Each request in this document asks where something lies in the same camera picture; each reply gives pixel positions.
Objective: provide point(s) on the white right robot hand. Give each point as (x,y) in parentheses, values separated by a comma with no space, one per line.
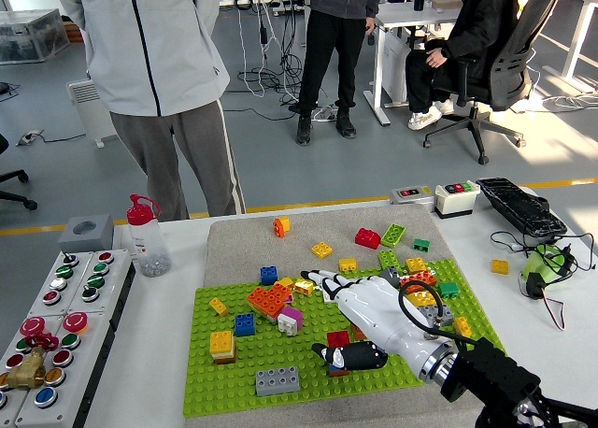
(374,306)

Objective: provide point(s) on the red square brick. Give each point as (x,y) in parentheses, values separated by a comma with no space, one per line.
(338,338)

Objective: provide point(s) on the green studded baseplate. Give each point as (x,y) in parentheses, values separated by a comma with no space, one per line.
(289,348)

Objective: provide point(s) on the grey sloped brick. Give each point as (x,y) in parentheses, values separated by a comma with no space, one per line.
(390,274)

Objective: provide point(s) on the yellow curved brick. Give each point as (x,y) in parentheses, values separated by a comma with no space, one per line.
(420,299)

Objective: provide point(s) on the yellow square brick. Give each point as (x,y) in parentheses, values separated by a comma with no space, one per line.
(416,265)
(500,266)
(347,265)
(322,250)

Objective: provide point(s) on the grey eight-stud brick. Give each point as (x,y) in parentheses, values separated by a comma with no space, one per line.
(277,381)
(427,313)

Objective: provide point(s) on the orange eight-stud brick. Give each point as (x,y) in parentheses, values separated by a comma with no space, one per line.
(422,277)

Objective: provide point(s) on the red sloped brick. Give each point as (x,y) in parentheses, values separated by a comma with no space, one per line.
(367,238)

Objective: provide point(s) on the golden yellow brick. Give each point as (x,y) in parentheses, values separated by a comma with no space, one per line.
(304,287)

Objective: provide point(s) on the lime green long brick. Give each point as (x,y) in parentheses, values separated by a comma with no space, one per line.
(393,235)

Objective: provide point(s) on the dark green small brick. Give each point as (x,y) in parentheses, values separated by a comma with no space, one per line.
(421,245)

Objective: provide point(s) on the magenta roof brick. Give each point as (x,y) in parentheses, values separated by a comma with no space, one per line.
(294,315)

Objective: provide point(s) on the white small brick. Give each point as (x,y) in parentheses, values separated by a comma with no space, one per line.
(287,325)

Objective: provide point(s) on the yellow narrow brick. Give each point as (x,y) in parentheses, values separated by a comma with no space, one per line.
(218,307)
(462,327)

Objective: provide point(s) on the yellow brick behind orange cluster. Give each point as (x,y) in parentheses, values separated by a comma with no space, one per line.
(284,282)

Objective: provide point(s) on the grey foam mat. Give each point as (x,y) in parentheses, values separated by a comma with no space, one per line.
(306,232)

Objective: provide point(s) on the blue square brick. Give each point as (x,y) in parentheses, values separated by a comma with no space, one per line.
(269,275)
(245,325)

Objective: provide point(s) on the orange and yellow brick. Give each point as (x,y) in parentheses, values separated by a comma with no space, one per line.
(281,225)

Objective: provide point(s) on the yellow brick on tan base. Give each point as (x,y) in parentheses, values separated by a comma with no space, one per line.
(221,343)

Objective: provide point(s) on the light green tape roll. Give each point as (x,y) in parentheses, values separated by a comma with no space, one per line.
(533,262)

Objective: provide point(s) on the black keyboard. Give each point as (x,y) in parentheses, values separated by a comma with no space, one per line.
(521,206)

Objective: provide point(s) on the white desk with tower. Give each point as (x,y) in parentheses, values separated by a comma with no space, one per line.
(380,73)

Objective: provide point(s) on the clear bottle red cap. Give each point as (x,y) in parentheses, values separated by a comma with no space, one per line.
(147,246)

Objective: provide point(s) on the person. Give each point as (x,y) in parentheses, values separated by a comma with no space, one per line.
(336,40)
(472,35)
(149,40)

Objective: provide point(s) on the black mesh office chair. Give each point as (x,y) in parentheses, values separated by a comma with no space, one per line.
(514,73)

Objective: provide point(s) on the grey eight-button control box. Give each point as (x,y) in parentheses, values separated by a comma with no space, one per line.
(80,282)

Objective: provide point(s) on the grey cube with hole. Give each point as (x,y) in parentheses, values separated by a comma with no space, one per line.
(86,238)

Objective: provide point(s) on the grey control box mushroom buttons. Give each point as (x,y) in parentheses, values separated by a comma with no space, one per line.
(63,390)

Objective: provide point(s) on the white panel heater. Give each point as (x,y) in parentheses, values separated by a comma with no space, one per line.
(86,105)

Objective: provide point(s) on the black chair base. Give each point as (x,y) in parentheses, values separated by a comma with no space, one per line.
(31,204)

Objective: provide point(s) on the grey floor power strip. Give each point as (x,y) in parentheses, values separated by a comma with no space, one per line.
(30,137)

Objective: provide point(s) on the clear plastic crate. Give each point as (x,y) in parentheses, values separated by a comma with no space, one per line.
(28,35)

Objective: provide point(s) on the grey flat switch box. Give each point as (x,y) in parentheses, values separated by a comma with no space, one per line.
(412,194)

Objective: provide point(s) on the white three-button switch box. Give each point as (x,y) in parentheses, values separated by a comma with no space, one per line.
(456,201)

